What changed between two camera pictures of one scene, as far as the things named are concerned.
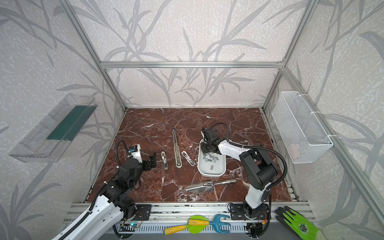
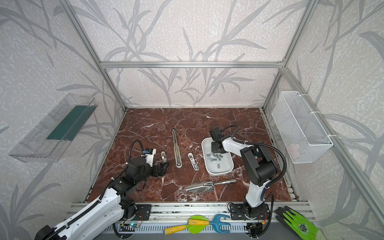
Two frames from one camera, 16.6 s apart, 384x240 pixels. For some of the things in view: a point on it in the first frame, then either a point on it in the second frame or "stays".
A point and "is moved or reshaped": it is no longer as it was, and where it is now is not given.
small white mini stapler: [188, 159] is moved or reshaped
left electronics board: [130, 227] stays
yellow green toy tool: [196, 224] stays
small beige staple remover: [164, 160] stays
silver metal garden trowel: [205, 186] stays
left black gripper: [147, 162] → [157, 169]
